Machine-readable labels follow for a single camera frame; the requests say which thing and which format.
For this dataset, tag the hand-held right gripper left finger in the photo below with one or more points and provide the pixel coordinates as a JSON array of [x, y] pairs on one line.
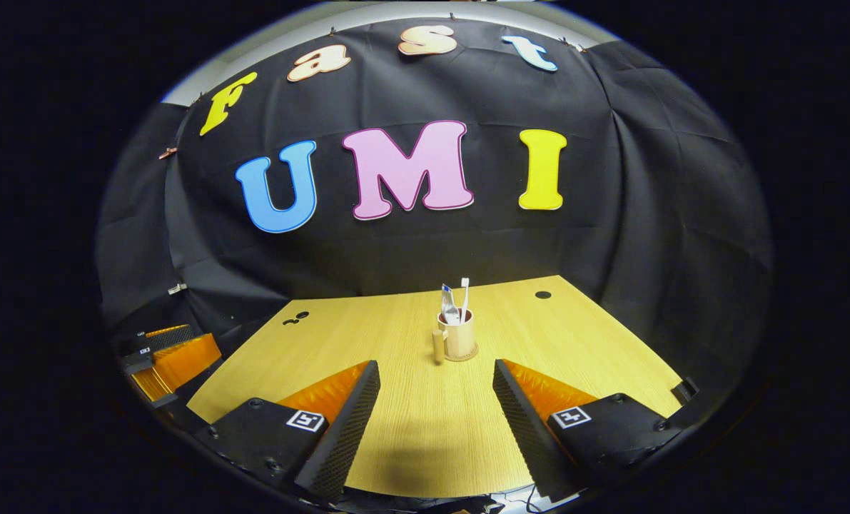
[[346, 435]]

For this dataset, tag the small black block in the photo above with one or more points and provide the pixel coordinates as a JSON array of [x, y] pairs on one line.
[[685, 390]]

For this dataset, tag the white toothbrush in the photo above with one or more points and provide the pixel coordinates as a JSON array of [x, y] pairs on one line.
[[464, 296]]

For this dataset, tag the copper metal clip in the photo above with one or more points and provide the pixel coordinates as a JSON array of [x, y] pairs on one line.
[[168, 153]]

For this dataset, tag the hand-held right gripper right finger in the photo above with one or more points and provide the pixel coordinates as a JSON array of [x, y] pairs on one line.
[[524, 435]]

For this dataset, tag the beige cup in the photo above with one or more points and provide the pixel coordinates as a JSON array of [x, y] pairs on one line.
[[460, 339]]

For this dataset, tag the round cork coaster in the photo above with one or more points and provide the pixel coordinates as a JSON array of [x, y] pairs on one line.
[[473, 354]]

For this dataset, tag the black backdrop cloth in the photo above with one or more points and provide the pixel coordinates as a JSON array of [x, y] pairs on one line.
[[432, 250]]

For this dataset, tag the wooden desktop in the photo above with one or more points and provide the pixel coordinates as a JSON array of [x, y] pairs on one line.
[[396, 335]]

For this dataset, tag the silver metal clip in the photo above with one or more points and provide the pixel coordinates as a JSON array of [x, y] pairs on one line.
[[177, 288]]

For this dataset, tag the white toothpaste tube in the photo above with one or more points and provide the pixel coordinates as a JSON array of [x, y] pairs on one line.
[[449, 303]]

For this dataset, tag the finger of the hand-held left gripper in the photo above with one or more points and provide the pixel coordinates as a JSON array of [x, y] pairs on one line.
[[171, 339], [189, 360]]

